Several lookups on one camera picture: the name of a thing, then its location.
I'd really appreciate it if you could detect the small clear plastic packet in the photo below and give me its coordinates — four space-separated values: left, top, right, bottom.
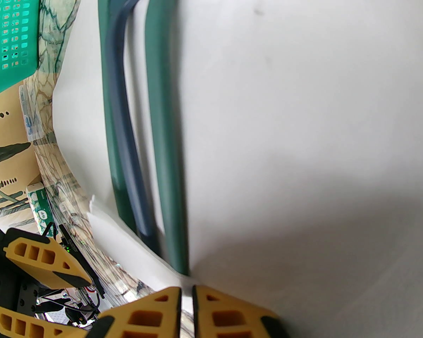
19 84 43 142

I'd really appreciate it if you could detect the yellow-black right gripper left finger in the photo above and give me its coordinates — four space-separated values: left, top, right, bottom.
87 287 182 338

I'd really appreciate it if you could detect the dark blue plastic fork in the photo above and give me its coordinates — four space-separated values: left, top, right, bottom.
100 0 163 256

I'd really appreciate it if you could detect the colourful cartoon card box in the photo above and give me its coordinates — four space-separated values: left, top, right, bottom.
26 184 56 232

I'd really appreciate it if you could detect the green plastic knife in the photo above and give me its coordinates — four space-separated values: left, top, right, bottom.
98 0 141 237

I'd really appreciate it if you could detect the green plastic mesh basket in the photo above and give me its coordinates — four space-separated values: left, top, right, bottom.
0 0 45 100

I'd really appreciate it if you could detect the white paper napkin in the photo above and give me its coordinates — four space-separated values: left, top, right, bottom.
52 0 423 338

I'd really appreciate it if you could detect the green plastic spoon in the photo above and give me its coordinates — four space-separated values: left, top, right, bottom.
137 0 191 276

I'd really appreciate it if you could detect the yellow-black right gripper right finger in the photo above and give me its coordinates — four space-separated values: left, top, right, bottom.
191 285 290 338

